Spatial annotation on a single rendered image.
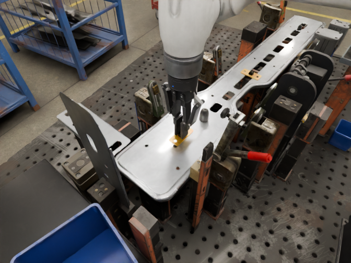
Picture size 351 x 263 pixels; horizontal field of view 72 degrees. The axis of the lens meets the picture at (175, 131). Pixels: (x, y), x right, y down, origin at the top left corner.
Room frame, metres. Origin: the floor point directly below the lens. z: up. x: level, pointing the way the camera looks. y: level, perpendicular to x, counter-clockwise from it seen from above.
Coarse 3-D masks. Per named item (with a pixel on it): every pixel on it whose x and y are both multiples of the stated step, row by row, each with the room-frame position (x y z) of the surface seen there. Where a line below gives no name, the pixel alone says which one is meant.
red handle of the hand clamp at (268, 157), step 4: (224, 152) 0.38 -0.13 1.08; (228, 152) 0.38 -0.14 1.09; (232, 152) 0.37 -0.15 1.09; (236, 152) 0.37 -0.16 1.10; (240, 152) 0.36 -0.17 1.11; (244, 152) 0.36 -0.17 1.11; (248, 152) 0.35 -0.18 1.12; (252, 152) 0.35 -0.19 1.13; (256, 152) 0.34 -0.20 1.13; (260, 152) 0.34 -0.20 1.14; (232, 156) 0.37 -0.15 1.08; (236, 156) 0.36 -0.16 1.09; (240, 156) 0.35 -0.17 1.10; (244, 156) 0.35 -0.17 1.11; (248, 156) 0.34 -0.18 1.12; (252, 156) 0.34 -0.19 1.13; (256, 156) 0.33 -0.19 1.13; (260, 156) 0.33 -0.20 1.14; (264, 156) 0.32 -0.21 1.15; (268, 156) 0.32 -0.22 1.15; (256, 160) 0.33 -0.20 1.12; (260, 160) 0.32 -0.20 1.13; (264, 160) 0.32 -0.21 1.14; (268, 160) 0.31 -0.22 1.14
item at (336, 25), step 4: (332, 20) 1.22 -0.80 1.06; (336, 20) 1.23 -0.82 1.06; (340, 20) 1.22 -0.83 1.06; (332, 24) 1.18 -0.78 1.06; (336, 24) 1.18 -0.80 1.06; (340, 24) 1.18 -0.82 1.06; (344, 24) 1.18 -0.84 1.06; (348, 24) 1.18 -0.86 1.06; (328, 28) 1.19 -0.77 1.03; (332, 28) 1.18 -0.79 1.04; (336, 28) 1.17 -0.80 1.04; (340, 28) 1.16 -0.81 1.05; (344, 28) 1.15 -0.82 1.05; (348, 28) 1.14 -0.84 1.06; (344, 32) 1.14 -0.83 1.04; (344, 36) 1.16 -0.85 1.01; (340, 40) 1.14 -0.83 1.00; (336, 48) 1.14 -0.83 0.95
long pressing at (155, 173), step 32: (288, 32) 1.21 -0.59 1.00; (256, 64) 0.92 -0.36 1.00; (288, 64) 0.92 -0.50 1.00; (160, 128) 0.54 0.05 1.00; (192, 128) 0.54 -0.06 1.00; (224, 128) 0.54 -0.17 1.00; (128, 160) 0.41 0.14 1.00; (160, 160) 0.41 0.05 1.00; (192, 160) 0.41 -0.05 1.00; (160, 192) 0.31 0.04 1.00
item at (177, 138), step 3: (189, 129) 0.51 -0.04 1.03; (192, 129) 0.51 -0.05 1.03; (189, 132) 0.50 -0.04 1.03; (192, 132) 0.50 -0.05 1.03; (174, 135) 0.49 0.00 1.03; (177, 135) 0.49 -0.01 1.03; (189, 135) 0.49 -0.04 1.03; (171, 138) 0.47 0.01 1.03; (174, 138) 0.47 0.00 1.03; (177, 138) 0.47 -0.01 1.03; (180, 138) 0.47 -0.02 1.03; (183, 138) 0.47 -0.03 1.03; (171, 141) 0.46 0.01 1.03; (177, 141) 0.46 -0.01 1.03; (180, 141) 0.46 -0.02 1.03; (174, 144) 0.45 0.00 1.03; (177, 144) 0.45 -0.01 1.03
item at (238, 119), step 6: (228, 108) 0.41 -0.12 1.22; (222, 114) 0.40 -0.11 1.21; (228, 114) 0.40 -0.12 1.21; (240, 114) 0.39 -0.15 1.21; (228, 120) 0.39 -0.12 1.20; (234, 120) 0.37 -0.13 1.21; (240, 120) 0.37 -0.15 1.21; (228, 126) 0.38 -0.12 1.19; (234, 126) 0.37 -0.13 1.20; (240, 126) 0.37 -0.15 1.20; (246, 126) 0.37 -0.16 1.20; (228, 132) 0.37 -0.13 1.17; (234, 132) 0.37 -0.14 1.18; (222, 138) 0.38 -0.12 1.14; (228, 138) 0.37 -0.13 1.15; (222, 144) 0.38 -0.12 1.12; (228, 144) 0.39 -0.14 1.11; (216, 150) 0.39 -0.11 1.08; (222, 150) 0.38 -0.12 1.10
